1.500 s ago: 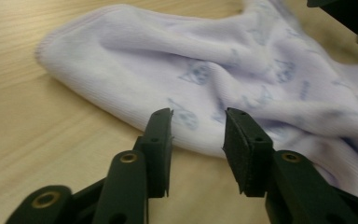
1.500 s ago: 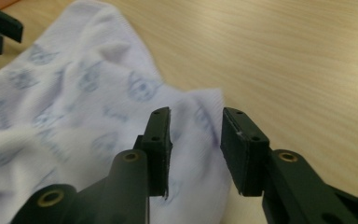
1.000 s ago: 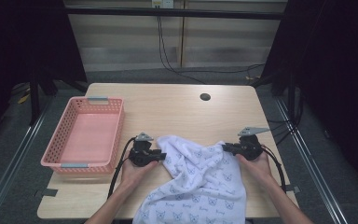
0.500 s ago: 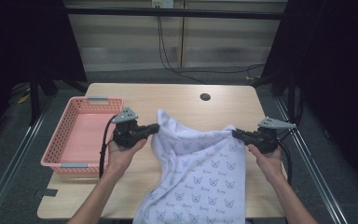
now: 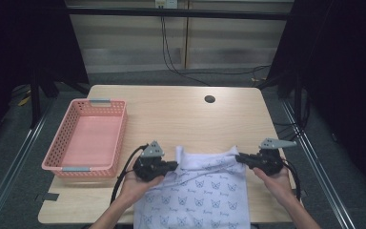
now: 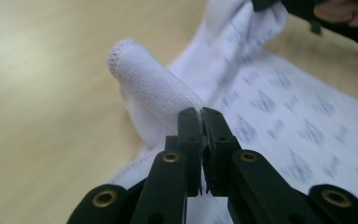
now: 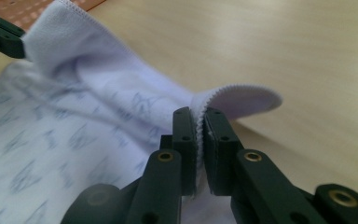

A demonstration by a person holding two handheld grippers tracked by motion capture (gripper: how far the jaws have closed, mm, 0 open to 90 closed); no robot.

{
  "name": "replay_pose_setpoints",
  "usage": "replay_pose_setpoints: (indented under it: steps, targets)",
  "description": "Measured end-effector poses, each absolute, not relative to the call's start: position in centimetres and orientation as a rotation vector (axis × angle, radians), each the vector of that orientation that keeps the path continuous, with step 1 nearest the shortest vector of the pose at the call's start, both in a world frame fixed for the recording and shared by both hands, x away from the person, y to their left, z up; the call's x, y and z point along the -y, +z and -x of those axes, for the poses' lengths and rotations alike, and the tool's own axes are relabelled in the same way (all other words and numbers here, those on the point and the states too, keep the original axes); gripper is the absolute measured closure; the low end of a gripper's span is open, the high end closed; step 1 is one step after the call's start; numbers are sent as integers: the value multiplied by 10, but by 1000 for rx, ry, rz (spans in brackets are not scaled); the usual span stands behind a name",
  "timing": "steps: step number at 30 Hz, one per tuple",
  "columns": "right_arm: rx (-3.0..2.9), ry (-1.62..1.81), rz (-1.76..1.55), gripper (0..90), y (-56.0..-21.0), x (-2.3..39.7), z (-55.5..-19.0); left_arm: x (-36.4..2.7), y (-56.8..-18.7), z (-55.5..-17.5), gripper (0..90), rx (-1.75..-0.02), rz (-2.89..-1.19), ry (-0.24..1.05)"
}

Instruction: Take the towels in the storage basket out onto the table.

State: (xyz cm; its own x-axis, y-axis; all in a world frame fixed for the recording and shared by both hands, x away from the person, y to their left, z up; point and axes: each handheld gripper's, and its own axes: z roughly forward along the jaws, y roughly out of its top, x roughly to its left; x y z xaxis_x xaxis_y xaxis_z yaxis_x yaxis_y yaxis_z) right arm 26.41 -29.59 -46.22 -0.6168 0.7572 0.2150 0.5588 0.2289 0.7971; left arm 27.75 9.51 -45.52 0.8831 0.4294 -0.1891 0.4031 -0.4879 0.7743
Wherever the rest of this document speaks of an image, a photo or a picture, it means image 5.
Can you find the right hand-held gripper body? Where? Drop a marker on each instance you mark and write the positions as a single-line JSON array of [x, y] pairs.
[[268, 160]]

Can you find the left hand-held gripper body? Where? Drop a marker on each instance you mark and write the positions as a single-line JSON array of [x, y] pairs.
[[149, 167]]

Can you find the white cat print garment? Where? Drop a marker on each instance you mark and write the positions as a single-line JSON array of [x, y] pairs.
[[200, 191]]

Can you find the pink plastic basket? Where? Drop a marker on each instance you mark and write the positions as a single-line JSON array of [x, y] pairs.
[[92, 140]]

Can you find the person's left hand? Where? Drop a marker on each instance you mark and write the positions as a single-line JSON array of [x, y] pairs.
[[136, 189]]

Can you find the person's right hand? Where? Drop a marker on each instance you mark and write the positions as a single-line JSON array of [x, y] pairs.
[[274, 186]]

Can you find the black tape strip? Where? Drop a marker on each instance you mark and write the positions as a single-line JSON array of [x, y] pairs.
[[50, 197]]

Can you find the black curtain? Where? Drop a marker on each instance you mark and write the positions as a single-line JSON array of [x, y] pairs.
[[343, 70], [22, 41]]

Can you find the black stand leg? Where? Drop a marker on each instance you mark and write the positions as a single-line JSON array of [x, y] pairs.
[[35, 101]]

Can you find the yellow floor item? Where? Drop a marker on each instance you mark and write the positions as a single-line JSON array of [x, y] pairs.
[[24, 100]]

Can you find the metal floor rail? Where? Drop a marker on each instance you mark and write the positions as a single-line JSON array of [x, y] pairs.
[[9, 171], [317, 171]]

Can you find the black horizontal frame bar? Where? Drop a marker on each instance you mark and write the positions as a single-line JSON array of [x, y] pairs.
[[178, 13]]

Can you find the white wall socket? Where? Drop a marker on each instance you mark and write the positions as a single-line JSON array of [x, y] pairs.
[[166, 4]]

